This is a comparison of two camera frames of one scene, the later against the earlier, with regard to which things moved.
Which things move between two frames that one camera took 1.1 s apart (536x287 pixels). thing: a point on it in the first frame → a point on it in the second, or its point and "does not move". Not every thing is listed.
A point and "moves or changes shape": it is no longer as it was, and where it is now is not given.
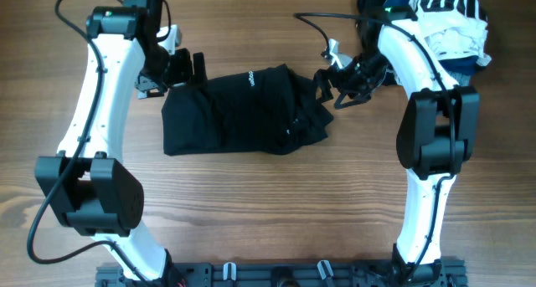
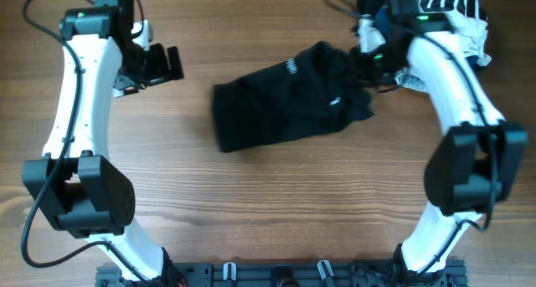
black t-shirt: [272, 110] moves or changes shape
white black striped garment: [454, 21] does not move
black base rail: [283, 274] does not move
